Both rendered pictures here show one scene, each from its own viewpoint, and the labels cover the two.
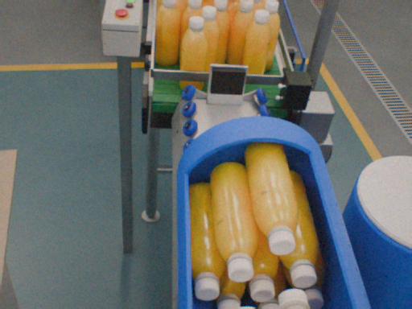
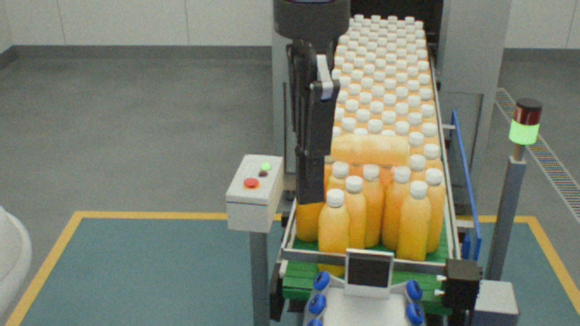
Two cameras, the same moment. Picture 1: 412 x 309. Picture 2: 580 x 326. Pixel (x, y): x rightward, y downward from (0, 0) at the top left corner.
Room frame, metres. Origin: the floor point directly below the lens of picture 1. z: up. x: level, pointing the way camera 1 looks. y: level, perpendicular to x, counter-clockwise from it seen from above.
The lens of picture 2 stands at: (0.18, -0.16, 1.82)
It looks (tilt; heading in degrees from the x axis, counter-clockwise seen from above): 29 degrees down; 16
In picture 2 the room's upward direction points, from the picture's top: straight up
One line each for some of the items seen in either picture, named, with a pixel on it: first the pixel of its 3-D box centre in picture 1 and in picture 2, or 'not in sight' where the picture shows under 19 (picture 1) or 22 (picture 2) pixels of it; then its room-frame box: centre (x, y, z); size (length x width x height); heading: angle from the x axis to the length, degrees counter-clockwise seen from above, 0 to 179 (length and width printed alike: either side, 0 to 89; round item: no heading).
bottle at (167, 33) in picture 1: (167, 32); (309, 202); (1.39, 0.16, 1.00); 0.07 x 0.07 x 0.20
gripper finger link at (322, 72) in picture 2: not in sight; (320, 67); (0.69, -0.03, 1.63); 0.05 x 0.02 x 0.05; 30
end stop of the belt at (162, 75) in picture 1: (223, 77); (368, 262); (1.24, -0.02, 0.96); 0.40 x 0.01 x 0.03; 98
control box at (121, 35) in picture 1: (123, 22); (256, 191); (1.33, 0.29, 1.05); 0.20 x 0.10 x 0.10; 8
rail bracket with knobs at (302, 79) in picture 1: (293, 92); (457, 285); (1.23, -0.22, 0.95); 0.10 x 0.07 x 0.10; 98
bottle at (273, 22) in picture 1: (265, 38); (428, 212); (1.43, -0.13, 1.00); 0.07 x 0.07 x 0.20
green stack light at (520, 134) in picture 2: not in sight; (524, 129); (1.59, -0.34, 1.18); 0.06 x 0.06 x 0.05
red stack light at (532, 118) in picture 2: not in sight; (527, 113); (1.59, -0.34, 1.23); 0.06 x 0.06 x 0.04
